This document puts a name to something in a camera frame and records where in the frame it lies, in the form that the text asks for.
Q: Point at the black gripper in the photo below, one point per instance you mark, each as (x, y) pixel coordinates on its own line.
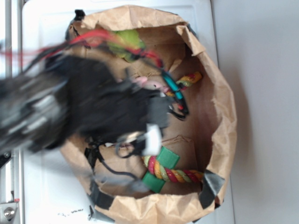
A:
(137, 119)

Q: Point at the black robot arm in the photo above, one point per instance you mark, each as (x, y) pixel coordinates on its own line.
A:
(73, 95)

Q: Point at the pink plush bunny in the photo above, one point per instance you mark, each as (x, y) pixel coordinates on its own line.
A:
(144, 82)

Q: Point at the green rectangular block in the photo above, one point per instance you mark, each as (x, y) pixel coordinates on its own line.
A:
(160, 169)

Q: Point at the brown paper bag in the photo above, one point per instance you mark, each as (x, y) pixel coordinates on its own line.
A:
(200, 189)

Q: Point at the yellow-green fuzzy toy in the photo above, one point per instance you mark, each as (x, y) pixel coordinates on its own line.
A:
(129, 38)

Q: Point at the white plastic tray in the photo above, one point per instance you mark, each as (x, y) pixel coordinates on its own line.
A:
(52, 193)

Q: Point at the metal frame rail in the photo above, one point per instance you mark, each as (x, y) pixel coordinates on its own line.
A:
(11, 171)

